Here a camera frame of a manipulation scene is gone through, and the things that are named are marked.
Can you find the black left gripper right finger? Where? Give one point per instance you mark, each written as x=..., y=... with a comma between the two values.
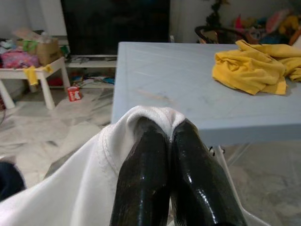
x=202, y=188

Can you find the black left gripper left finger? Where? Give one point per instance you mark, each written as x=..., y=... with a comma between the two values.
x=141, y=176

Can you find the white shirt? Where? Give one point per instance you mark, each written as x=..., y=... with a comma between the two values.
x=70, y=183

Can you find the yellow shirt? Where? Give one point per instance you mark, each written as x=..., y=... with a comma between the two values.
x=249, y=70

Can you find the light blue folding table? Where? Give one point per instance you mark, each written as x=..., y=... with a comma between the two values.
x=176, y=82

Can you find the red box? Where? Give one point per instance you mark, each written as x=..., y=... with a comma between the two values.
x=74, y=94

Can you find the navy cloth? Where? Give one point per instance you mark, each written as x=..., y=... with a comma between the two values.
x=10, y=181

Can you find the small white table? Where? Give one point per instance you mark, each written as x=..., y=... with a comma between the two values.
x=56, y=68

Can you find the small yellow cloth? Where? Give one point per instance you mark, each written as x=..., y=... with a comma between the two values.
x=31, y=75

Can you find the black television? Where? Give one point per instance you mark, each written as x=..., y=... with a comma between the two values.
x=113, y=23

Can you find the cardboard box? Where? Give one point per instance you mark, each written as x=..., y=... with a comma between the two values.
x=47, y=51

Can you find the pink bag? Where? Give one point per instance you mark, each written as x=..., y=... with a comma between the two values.
x=18, y=60

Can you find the small dark green tree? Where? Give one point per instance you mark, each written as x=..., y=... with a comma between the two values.
x=215, y=14

